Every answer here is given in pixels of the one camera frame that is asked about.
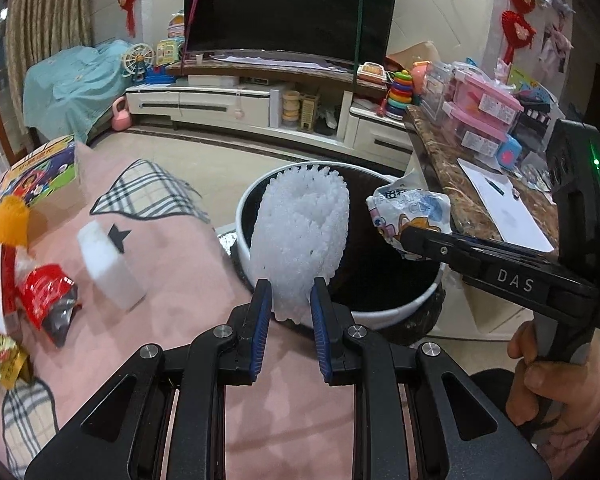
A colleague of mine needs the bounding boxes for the white foam block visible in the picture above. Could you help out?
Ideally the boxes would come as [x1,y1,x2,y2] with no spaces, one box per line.
[76,221,146,311]

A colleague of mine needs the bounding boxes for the red snack bag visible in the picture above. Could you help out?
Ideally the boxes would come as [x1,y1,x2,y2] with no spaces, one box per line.
[17,263,82,348]

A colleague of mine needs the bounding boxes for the green apple juice pouch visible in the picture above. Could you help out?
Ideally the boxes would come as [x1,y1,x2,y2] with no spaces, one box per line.
[0,334,33,390]

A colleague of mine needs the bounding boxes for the cartoon cat snack wrapper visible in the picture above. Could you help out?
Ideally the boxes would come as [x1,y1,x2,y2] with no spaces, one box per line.
[366,181,452,260]

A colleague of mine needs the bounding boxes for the white foam fruit net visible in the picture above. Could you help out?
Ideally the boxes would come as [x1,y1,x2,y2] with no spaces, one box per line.
[248,165,350,326]

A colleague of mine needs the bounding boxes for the white round trash bin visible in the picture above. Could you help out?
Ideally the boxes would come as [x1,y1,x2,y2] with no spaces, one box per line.
[232,162,445,344]

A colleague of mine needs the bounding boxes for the right human hand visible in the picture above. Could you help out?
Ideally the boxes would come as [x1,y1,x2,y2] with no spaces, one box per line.
[504,320,600,466]

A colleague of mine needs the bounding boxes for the white paper sheet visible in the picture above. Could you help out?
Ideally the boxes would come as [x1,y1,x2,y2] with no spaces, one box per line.
[457,158,554,254]

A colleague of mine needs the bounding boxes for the marble side table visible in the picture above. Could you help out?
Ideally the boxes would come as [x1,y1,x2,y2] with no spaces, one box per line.
[405,105,558,256]

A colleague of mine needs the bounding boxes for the pink plastic storage boxes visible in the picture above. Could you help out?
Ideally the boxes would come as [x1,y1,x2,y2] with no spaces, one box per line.
[420,62,524,156]

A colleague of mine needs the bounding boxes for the right red hanging decoration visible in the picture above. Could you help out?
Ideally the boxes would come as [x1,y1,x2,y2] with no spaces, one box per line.
[501,0,536,65]

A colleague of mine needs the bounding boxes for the colourful children's book box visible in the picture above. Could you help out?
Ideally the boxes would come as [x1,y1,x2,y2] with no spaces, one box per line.
[0,136,84,218]

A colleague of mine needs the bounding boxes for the white TV cabinet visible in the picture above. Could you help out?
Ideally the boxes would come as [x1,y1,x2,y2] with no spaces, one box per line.
[126,61,414,171]

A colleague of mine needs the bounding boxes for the pink kettlebell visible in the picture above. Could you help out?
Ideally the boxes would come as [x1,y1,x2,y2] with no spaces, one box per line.
[111,96,133,131]

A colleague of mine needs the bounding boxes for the teal covered armchair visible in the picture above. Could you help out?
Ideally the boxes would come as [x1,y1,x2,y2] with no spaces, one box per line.
[22,39,131,143]

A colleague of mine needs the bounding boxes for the large black television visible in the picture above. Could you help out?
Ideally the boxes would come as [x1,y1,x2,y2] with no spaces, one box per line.
[184,0,396,63]

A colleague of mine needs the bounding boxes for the toy ferris wheel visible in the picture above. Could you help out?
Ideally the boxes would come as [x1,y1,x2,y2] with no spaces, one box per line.
[121,44,155,84]

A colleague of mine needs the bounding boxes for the right beige curtain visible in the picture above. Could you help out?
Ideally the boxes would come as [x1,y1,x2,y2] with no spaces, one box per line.
[5,0,92,122]

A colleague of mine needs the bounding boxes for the rainbow stacking ring toy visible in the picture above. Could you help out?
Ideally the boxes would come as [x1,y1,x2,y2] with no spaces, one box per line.
[385,70,414,120]

